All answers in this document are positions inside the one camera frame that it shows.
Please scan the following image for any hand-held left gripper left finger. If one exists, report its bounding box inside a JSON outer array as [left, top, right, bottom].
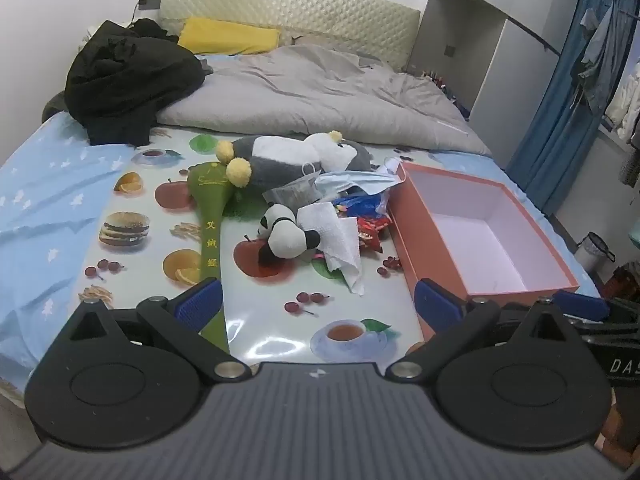
[[67, 277, 252, 385]]

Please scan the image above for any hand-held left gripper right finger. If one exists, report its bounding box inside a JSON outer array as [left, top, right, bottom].
[[387, 278, 576, 383]]

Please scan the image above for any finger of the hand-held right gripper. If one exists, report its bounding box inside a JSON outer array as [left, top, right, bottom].
[[552, 289, 640, 332]]

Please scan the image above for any pink cardboard box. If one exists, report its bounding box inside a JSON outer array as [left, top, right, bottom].
[[387, 161, 581, 343]]

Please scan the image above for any bright red foil tea packet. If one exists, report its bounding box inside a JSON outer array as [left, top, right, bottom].
[[356, 217, 393, 241]]

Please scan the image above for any dark brown bag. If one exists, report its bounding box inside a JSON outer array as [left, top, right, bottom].
[[599, 264, 640, 303]]

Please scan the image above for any white trash bin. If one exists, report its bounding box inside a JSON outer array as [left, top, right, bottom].
[[574, 232, 617, 274]]

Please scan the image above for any green massage hammer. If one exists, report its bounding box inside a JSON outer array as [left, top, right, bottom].
[[186, 160, 236, 353]]

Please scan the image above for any small panda plush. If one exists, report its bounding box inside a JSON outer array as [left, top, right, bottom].
[[257, 203, 323, 262]]

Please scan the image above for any white paper tissue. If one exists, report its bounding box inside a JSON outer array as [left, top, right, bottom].
[[297, 202, 367, 296]]

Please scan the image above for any blue plastic wrapper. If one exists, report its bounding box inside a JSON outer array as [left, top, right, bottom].
[[331, 192, 392, 219]]

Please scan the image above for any hanging grey striped sweater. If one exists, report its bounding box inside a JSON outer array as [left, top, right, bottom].
[[618, 132, 640, 189]]

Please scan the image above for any blue face mask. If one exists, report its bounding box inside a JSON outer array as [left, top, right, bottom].
[[315, 169, 401, 198]]

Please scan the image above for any grey and white penguin plush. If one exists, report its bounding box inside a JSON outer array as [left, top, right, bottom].
[[215, 130, 375, 193]]

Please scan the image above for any blue curtain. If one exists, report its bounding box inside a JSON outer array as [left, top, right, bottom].
[[505, 0, 625, 218]]

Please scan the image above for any hanging white puffy jacket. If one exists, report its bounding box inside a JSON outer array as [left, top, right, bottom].
[[601, 59, 640, 142]]

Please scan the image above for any colourful clutter beside bed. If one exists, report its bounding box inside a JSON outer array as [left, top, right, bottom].
[[420, 69, 471, 118]]

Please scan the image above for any black clothing pile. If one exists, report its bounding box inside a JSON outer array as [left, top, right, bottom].
[[42, 18, 207, 147]]

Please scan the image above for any grey duvet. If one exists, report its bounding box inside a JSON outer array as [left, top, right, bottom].
[[156, 44, 493, 156]]

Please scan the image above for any hanging denim clothing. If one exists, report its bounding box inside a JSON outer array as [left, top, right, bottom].
[[577, 0, 633, 116]]

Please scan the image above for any yellow pillow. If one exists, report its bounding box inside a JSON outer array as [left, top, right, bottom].
[[177, 16, 282, 56]]

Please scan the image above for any grey white wardrobe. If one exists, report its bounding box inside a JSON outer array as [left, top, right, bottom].
[[407, 0, 565, 168]]

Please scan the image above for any beige padded headboard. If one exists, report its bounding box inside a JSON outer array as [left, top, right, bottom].
[[157, 0, 421, 75]]

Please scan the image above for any black wall charger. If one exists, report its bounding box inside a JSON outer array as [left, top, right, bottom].
[[131, 0, 162, 28]]

